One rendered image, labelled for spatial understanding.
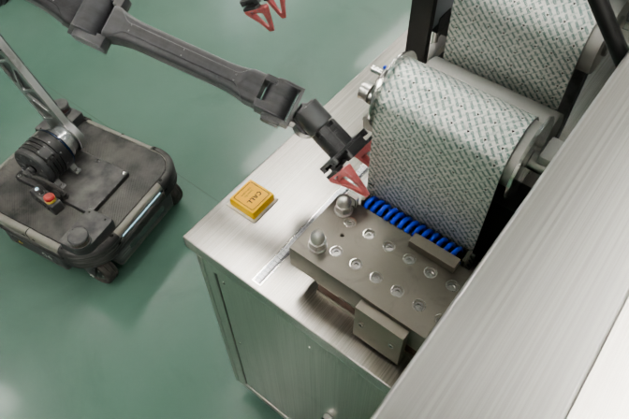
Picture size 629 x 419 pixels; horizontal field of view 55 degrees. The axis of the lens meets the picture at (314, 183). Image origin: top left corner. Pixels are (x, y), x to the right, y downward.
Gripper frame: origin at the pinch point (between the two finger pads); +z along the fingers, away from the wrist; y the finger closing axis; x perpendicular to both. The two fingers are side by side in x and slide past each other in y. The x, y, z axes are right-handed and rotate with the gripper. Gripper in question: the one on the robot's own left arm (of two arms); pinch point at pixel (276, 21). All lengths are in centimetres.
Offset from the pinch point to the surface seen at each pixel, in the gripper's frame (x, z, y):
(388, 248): -43, 27, -47
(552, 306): -93, -17, -84
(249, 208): -10, 20, -45
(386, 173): -43, 17, -37
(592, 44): -76, 8, -17
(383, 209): -41, 24, -40
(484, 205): -62, 21, -41
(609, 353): -90, 6, -73
